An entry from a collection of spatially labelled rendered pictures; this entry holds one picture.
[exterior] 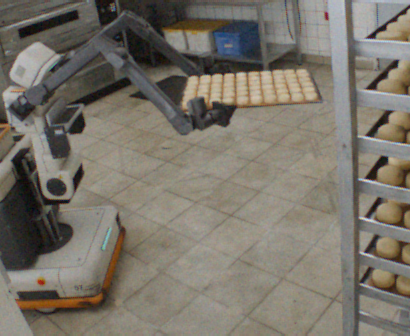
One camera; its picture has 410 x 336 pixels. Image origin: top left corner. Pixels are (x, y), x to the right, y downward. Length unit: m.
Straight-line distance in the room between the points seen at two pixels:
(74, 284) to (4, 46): 2.88
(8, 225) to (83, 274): 0.43
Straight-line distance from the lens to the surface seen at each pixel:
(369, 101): 0.83
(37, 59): 2.19
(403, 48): 0.78
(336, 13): 0.77
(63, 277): 2.49
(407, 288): 1.09
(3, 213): 2.40
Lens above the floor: 1.73
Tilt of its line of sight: 25 degrees down
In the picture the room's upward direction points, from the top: 8 degrees counter-clockwise
